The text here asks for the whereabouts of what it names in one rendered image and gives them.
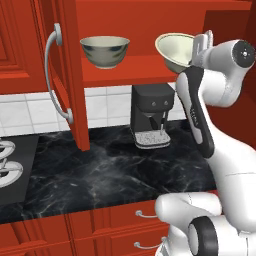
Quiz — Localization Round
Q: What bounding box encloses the curved grey door handle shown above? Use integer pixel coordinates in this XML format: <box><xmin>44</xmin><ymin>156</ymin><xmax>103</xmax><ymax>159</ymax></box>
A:
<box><xmin>44</xmin><ymin>22</ymin><xmax>75</xmax><ymax>125</ymax></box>

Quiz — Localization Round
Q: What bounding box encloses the red base cabinet door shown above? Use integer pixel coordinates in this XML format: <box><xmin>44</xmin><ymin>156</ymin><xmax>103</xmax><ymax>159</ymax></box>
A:
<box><xmin>0</xmin><ymin>214</ymin><xmax>74</xmax><ymax>256</ymax></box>

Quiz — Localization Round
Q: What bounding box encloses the red wall cabinet with shelf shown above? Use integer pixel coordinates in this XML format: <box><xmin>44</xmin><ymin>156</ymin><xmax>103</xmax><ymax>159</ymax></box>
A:
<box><xmin>75</xmin><ymin>0</ymin><xmax>256</xmax><ymax>89</ymax></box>

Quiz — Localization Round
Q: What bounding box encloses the red open cabinet door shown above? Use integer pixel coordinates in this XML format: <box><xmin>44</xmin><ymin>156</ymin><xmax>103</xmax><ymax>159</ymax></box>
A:
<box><xmin>31</xmin><ymin>0</ymin><xmax>91</xmax><ymax>152</ymax></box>

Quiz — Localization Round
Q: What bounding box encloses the red closed cabinet door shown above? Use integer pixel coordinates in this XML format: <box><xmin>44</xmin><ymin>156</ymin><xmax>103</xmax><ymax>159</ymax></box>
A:
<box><xmin>0</xmin><ymin>0</ymin><xmax>48</xmax><ymax>96</ymax></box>

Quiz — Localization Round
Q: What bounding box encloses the red drawer front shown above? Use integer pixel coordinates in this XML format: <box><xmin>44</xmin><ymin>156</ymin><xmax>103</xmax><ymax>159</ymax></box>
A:
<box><xmin>72</xmin><ymin>225</ymin><xmax>172</xmax><ymax>256</ymax></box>
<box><xmin>67</xmin><ymin>199</ymin><xmax>169</xmax><ymax>240</ymax></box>

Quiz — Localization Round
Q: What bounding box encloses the cream bowl with blue pattern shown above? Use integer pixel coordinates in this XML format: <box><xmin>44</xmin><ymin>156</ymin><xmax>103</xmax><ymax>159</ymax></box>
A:
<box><xmin>79</xmin><ymin>35</ymin><xmax>131</xmax><ymax>70</ymax></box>

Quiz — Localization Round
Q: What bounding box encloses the black hob with grey rings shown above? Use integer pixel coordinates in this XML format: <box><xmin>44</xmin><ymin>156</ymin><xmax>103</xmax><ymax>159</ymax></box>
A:
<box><xmin>0</xmin><ymin>134</ymin><xmax>41</xmax><ymax>206</ymax></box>

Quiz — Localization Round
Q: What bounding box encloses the black coffee machine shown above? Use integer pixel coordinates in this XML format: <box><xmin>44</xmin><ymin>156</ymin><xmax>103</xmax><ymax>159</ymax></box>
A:
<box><xmin>129</xmin><ymin>83</ymin><xmax>176</xmax><ymax>150</ymax></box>

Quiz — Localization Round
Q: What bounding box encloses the cream bowl with pale rim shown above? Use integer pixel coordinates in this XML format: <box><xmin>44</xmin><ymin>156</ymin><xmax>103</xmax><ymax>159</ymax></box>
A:
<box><xmin>154</xmin><ymin>32</ymin><xmax>196</xmax><ymax>75</ymax></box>

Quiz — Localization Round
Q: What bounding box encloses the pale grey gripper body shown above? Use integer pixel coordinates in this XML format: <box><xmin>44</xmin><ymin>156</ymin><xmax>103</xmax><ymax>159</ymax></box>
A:
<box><xmin>190</xmin><ymin>29</ymin><xmax>215</xmax><ymax>68</ymax></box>

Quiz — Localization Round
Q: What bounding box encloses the small grey drawer handle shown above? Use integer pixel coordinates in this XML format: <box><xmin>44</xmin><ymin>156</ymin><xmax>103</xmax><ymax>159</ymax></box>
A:
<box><xmin>133</xmin><ymin>236</ymin><xmax>167</xmax><ymax>250</ymax></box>
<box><xmin>134</xmin><ymin>209</ymin><xmax>159</xmax><ymax>219</ymax></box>

